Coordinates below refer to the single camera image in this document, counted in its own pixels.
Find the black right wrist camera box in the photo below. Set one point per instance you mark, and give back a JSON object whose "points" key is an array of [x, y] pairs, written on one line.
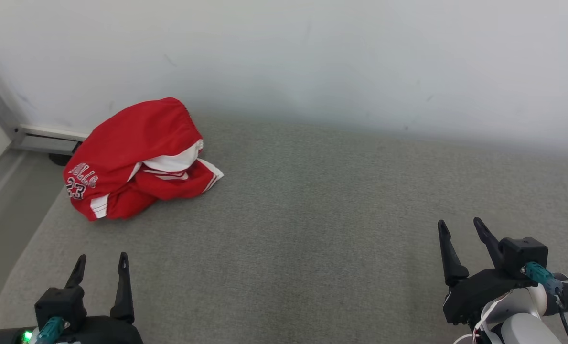
{"points": [[522, 253]]}

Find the black round foot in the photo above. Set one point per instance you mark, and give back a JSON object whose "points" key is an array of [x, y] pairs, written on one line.
{"points": [[61, 158]]}

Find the red Bulls basketball jersey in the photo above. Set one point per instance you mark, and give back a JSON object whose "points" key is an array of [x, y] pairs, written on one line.
{"points": [[178, 184]]}

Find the red Bulls basketball shorts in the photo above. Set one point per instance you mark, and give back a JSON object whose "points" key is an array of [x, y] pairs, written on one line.
{"points": [[131, 134]]}

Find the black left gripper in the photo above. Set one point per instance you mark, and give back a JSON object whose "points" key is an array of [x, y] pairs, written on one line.
{"points": [[107, 332]]}

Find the grey fabric sofa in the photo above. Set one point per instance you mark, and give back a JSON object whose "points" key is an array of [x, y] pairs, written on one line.
{"points": [[312, 215]]}

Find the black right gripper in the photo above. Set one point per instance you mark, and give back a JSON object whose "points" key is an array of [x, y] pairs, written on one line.
{"points": [[470, 296]]}

